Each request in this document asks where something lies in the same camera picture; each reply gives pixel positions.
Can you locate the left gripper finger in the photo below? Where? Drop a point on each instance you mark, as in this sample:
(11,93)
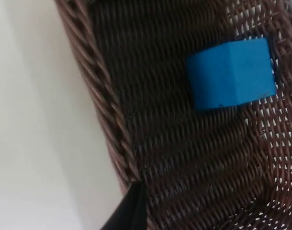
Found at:
(129,210)

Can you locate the dark brown wicker basket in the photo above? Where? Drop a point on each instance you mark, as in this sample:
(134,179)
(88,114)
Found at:
(184,143)

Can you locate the large blue cube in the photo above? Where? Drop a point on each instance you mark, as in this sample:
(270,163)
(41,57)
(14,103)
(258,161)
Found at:
(229,74)

